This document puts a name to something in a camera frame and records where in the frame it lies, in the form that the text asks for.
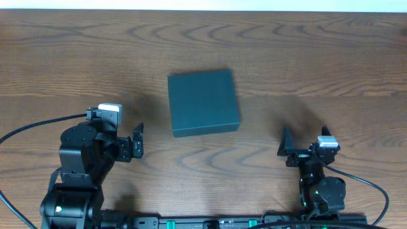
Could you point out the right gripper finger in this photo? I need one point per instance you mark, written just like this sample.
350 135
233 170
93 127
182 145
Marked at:
286 145
325 131

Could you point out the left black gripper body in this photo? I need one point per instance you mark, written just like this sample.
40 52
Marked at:
128 148

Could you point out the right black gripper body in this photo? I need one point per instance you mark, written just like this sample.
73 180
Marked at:
301 155

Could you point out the dark green box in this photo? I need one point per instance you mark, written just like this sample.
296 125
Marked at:
203 103

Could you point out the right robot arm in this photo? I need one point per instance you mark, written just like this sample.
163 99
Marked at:
320 195

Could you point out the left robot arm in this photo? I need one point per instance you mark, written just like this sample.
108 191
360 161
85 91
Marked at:
87 153

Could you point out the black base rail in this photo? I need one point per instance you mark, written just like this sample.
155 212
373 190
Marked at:
235 222

